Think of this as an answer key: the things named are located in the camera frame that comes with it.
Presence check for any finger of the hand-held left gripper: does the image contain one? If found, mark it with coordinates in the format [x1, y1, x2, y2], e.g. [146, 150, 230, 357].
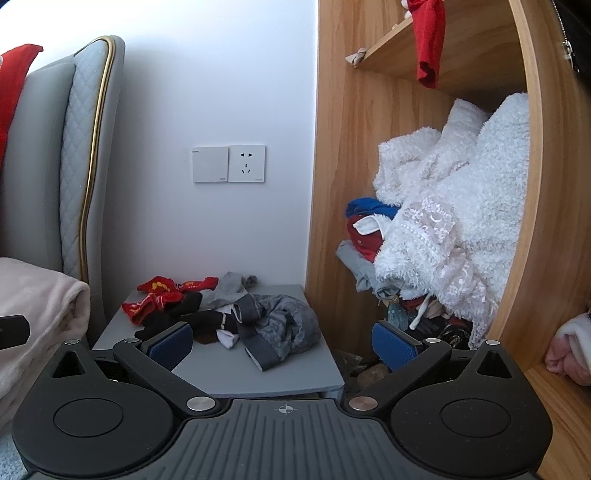
[0, 315, 31, 350]

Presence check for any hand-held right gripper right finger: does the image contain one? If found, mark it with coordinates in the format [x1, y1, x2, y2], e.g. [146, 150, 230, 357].
[341, 320, 520, 420]

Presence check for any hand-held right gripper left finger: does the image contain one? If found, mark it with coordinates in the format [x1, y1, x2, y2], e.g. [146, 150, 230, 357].
[48, 322, 222, 418]

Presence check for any plain black sock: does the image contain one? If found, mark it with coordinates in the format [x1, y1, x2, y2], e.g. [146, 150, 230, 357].
[134, 293, 204, 341]

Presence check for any red printed sock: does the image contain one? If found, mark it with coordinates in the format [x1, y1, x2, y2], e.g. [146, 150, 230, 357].
[136, 276, 219, 295]
[122, 291, 185, 325]

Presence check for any black sock with white stripes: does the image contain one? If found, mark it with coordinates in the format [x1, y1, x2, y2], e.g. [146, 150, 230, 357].
[185, 310, 241, 344]

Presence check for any grey sock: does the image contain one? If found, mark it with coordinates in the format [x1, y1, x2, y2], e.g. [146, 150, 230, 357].
[201, 271, 258, 311]

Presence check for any grey patterned underwear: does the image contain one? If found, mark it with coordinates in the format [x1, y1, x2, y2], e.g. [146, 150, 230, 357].
[233, 293, 321, 372]

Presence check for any pink fleece blanket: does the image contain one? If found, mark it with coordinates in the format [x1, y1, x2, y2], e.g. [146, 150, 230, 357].
[0, 257, 92, 418]

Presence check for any black patterned cloth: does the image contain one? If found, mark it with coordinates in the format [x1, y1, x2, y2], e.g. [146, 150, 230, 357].
[434, 318, 474, 352]

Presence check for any grey nightstand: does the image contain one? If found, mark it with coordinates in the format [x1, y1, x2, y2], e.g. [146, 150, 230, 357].
[90, 284, 346, 400]

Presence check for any white lace garment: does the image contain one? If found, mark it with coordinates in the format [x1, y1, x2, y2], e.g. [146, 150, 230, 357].
[376, 191, 504, 352]

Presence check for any blue garment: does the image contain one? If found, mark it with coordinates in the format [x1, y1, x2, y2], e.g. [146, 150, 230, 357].
[346, 198, 400, 220]

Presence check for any grey quilted bed headboard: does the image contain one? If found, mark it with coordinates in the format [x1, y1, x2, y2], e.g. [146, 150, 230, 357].
[0, 34, 126, 337]

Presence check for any pink and white cloth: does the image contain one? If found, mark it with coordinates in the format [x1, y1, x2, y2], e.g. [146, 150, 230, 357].
[545, 311, 591, 386]

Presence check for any white fluffy blanket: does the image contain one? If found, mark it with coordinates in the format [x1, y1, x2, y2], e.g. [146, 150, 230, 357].
[373, 92, 529, 319]

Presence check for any wooden wardrobe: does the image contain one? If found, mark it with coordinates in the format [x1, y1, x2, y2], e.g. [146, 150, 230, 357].
[305, 0, 591, 480]

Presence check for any red cloth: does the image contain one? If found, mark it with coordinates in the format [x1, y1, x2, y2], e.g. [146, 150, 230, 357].
[0, 44, 43, 167]

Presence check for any red hanging garment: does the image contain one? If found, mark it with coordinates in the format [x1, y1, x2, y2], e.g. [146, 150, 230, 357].
[406, 0, 448, 89]

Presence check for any black bag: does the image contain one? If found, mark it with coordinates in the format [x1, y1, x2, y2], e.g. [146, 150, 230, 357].
[549, 0, 591, 75]

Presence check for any white wall switch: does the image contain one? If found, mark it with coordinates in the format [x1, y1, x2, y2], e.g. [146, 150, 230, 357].
[192, 146, 229, 184]

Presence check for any white wall socket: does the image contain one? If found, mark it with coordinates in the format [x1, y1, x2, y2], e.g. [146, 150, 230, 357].
[228, 144, 267, 183]

